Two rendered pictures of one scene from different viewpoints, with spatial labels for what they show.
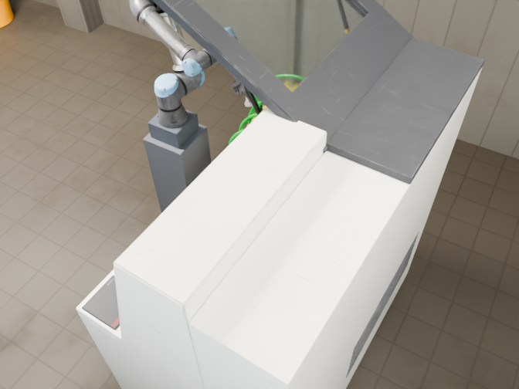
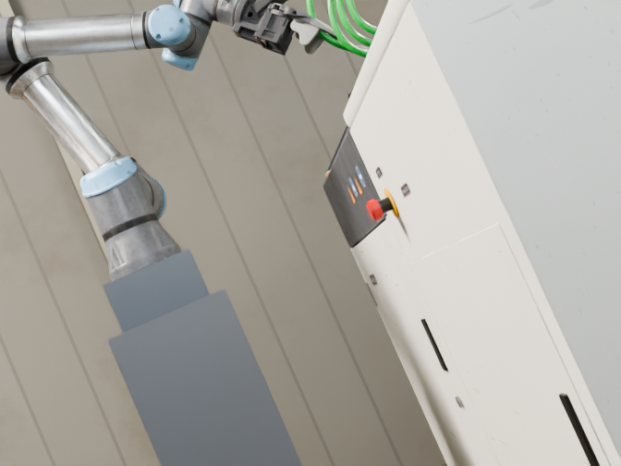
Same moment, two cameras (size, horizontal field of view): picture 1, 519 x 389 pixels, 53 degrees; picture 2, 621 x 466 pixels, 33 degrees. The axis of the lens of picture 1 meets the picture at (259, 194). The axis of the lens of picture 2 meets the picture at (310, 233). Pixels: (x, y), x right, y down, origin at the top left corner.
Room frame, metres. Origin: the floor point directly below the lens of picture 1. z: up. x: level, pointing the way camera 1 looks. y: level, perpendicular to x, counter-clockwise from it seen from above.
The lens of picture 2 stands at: (0.20, 1.49, 0.70)
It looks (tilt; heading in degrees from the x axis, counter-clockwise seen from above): 4 degrees up; 321
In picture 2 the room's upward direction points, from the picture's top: 24 degrees counter-clockwise
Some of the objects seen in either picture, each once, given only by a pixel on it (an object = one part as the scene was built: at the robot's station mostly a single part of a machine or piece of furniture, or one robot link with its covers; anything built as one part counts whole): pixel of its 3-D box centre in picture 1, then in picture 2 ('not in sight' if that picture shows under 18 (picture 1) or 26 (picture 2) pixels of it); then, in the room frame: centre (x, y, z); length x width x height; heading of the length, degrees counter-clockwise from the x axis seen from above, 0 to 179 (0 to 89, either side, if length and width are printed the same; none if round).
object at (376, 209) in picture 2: not in sight; (381, 207); (1.42, 0.34, 0.80); 0.05 x 0.04 x 0.05; 146
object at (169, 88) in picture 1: (168, 90); (116, 195); (2.03, 0.43, 1.07); 0.13 x 0.12 x 0.14; 136
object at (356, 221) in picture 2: not in sight; (359, 194); (1.77, 0.06, 0.87); 0.62 x 0.04 x 0.16; 146
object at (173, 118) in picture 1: (171, 109); (139, 248); (2.02, 0.43, 0.95); 0.15 x 0.15 x 0.10
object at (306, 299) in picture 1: (342, 290); not in sight; (1.09, -0.33, 0.75); 1.40 x 0.28 x 1.50; 146
